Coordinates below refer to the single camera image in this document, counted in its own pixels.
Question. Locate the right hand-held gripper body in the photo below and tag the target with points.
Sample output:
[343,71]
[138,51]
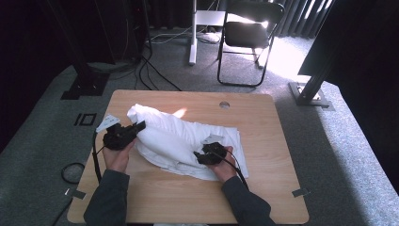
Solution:
[215,153]

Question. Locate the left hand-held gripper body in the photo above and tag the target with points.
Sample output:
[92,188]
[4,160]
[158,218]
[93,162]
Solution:
[117,138]

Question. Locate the white skirt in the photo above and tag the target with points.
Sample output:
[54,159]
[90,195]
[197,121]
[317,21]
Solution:
[172,138]

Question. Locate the person's right hand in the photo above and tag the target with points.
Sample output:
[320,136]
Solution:
[226,171]

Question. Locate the person's left hand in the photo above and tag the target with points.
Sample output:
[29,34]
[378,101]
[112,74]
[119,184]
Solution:
[117,160]

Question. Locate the black metal stand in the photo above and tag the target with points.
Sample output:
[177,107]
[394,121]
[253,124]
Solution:
[84,81]

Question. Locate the grey tape strip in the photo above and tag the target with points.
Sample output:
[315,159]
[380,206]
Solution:
[78,194]
[301,192]

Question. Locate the white desk leg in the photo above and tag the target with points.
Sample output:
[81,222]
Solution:
[193,37]

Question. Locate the black stand with grey base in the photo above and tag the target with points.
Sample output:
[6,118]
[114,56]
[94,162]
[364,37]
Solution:
[309,95]

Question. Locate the black folding chair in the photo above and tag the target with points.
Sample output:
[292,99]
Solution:
[246,34]

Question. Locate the black monitor panel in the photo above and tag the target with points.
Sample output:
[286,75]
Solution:
[326,47]

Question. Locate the dark curtain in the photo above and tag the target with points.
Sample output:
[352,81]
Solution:
[298,19]

